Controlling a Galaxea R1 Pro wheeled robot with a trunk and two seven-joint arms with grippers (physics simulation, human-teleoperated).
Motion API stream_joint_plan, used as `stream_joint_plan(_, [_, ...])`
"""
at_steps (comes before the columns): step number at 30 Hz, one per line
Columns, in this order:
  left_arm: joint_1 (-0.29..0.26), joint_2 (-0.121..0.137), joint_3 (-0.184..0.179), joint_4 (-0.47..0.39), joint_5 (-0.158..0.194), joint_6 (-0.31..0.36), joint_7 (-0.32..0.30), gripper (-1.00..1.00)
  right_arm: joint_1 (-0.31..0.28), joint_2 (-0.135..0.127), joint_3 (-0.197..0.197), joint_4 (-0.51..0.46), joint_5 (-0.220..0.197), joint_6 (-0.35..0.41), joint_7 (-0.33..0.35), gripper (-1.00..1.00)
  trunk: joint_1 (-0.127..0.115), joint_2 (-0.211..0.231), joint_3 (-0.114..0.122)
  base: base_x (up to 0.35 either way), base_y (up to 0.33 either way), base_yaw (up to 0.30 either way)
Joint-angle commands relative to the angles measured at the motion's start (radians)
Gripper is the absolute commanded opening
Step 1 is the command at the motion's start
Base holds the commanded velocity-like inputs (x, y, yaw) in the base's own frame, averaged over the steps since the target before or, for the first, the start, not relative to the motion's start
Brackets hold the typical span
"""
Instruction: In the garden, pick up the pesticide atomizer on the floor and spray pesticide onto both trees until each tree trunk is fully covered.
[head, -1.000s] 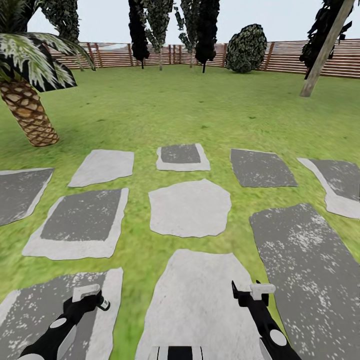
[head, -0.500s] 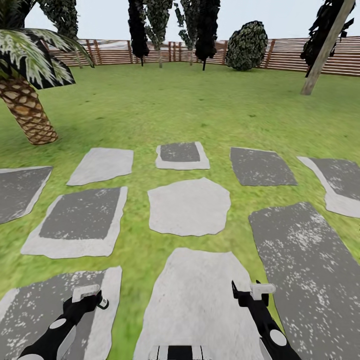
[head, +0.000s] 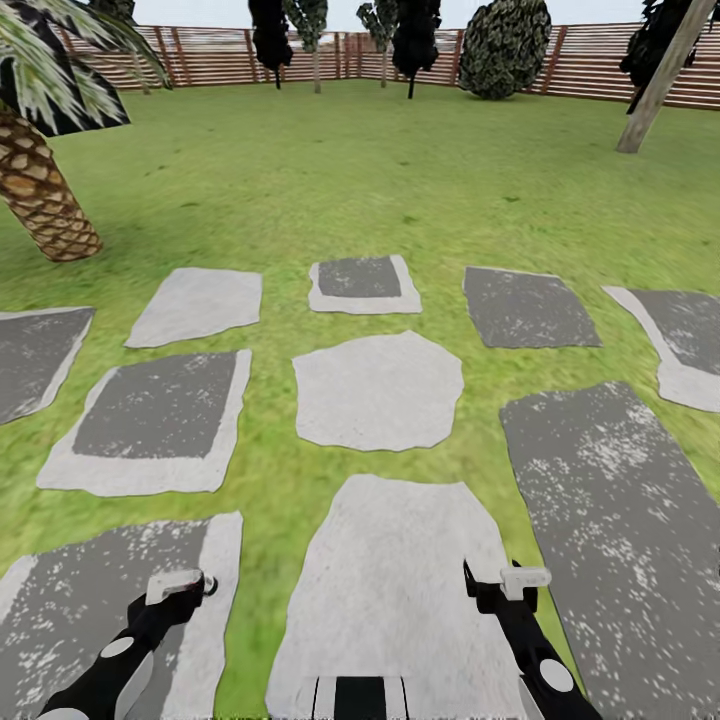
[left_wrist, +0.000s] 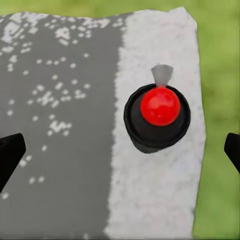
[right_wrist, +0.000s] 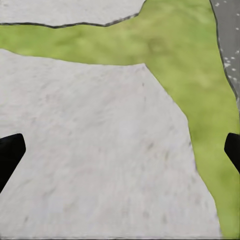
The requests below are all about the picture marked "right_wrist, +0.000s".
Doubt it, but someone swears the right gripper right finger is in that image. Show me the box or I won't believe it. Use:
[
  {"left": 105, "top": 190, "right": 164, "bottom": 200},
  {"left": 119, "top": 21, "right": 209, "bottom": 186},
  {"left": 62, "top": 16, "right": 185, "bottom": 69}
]
[{"left": 224, "top": 133, "right": 240, "bottom": 173}]

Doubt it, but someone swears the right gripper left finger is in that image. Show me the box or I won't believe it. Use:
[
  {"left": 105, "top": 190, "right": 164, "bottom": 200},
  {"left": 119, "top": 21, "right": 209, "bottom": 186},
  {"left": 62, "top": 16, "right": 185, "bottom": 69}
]
[{"left": 0, "top": 133, "right": 26, "bottom": 193}]

